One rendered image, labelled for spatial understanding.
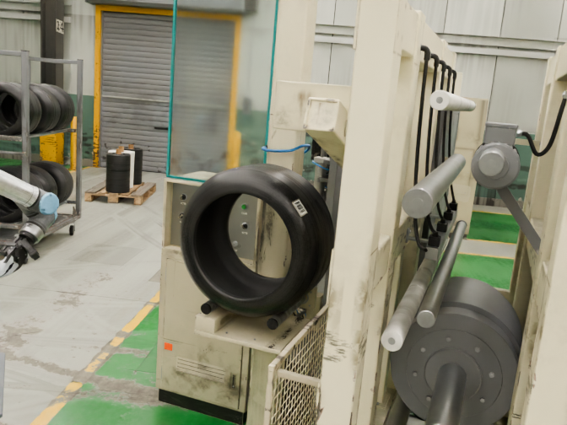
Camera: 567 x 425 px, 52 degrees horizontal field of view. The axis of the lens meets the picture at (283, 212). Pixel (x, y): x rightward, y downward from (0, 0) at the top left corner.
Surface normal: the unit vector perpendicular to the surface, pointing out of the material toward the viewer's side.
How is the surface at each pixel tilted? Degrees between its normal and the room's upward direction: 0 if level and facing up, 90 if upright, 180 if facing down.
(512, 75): 90
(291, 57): 90
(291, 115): 90
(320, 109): 72
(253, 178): 43
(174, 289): 90
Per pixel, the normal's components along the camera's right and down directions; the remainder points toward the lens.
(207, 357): -0.36, 0.16
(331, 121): -0.31, -0.15
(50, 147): -0.11, 0.25
